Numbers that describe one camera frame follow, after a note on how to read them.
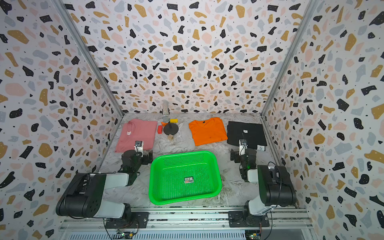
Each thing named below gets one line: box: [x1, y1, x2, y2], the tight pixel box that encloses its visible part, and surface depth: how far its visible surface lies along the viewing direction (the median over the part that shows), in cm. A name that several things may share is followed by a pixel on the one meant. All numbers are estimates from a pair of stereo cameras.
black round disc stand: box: [163, 122, 179, 135], surface depth 113 cm
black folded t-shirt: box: [227, 121, 268, 150], surface depth 115 cm
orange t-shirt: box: [189, 117, 228, 147], surface depth 114 cm
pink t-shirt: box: [115, 119, 158, 153], surface depth 109 cm
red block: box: [157, 125, 163, 134], surface depth 115 cm
